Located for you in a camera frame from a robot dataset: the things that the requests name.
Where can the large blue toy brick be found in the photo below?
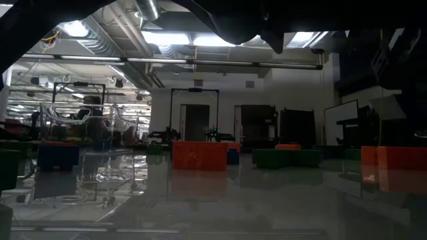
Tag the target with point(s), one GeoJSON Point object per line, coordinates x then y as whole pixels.
{"type": "Point", "coordinates": [233, 157]}

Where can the small green toy brick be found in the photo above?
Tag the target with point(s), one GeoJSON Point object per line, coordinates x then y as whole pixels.
{"type": "Point", "coordinates": [155, 150]}

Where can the large green toy brick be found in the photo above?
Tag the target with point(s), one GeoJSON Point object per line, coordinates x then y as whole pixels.
{"type": "Point", "coordinates": [8, 170]}
{"type": "Point", "coordinates": [305, 157]}
{"type": "Point", "coordinates": [337, 152]}
{"type": "Point", "coordinates": [271, 158]}

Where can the large red toy brick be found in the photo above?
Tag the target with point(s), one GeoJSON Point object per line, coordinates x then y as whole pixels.
{"type": "Point", "coordinates": [60, 144]}

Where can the small blue toy brick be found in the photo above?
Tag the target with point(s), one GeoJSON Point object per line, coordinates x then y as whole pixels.
{"type": "Point", "coordinates": [58, 156]}

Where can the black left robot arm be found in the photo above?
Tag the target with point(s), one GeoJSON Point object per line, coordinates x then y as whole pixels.
{"type": "Point", "coordinates": [33, 20]}

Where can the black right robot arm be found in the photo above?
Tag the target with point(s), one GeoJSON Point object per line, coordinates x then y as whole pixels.
{"type": "Point", "coordinates": [333, 13]}

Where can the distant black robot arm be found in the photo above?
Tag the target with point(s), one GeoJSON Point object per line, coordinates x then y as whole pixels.
{"type": "Point", "coordinates": [220, 136]}
{"type": "Point", "coordinates": [163, 135]}

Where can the dark door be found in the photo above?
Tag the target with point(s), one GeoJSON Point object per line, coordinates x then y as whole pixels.
{"type": "Point", "coordinates": [197, 121]}

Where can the long horizontal ceiling beam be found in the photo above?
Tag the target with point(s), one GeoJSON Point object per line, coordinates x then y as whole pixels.
{"type": "Point", "coordinates": [166, 60]}

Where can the black upright panel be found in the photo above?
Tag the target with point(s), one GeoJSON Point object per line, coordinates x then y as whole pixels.
{"type": "Point", "coordinates": [297, 128]}

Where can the whiteboard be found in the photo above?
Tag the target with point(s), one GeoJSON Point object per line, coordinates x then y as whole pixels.
{"type": "Point", "coordinates": [340, 120]}

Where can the clear plastic bin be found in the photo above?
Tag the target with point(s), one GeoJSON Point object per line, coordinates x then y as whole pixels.
{"type": "Point", "coordinates": [66, 110]}

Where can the black gantry frame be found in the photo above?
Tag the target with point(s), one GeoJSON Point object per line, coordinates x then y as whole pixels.
{"type": "Point", "coordinates": [194, 90]}
{"type": "Point", "coordinates": [78, 84]}

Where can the grey wall vent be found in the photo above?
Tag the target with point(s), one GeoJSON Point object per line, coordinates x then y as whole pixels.
{"type": "Point", "coordinates": [249, 84]}

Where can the silver round air duct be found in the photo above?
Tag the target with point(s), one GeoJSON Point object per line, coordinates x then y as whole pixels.
{"type": "Point", "coordinates": [146, 8]}

